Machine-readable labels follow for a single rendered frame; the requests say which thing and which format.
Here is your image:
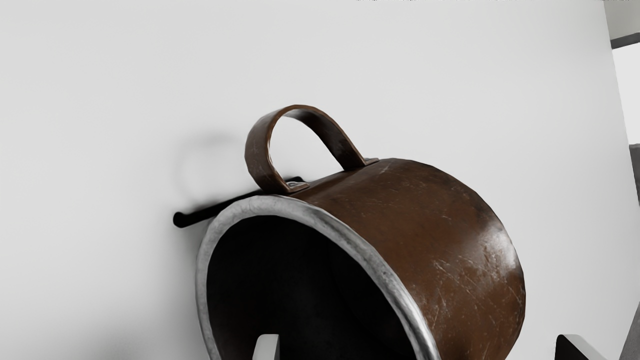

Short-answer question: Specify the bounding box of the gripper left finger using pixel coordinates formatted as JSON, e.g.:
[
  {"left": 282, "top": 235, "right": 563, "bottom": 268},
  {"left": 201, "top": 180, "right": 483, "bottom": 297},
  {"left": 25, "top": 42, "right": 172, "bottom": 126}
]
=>
[{"left": 252, "top": 334, "right": 280, "bottom": 360}]

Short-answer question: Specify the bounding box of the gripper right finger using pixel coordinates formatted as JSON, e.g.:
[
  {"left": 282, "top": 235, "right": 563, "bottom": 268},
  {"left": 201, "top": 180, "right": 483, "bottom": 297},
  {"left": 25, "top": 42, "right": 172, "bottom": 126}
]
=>
[{"left": 555, "top": 334, "right": 608, "bottom": 360}]

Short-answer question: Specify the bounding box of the brown copper mug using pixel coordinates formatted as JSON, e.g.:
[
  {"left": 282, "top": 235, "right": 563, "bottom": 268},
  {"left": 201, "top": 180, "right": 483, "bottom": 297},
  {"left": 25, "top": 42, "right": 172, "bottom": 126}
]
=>
[{"left": 195, "top": 104, "right": 527, "bottom": 360}]

